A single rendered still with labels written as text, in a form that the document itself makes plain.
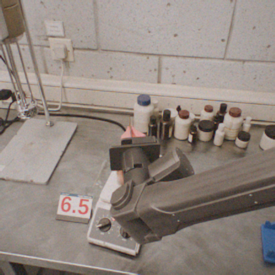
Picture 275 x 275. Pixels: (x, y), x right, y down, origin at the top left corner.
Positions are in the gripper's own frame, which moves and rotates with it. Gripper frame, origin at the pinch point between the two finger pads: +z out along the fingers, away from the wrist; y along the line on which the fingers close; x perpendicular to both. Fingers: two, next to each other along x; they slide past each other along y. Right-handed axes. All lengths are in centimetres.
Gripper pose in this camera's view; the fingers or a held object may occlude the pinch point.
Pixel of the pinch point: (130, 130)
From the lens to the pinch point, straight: 66.1
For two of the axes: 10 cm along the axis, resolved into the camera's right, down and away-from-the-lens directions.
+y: -9.9, 0.7, -0.9
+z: -1.2, -6.3, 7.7
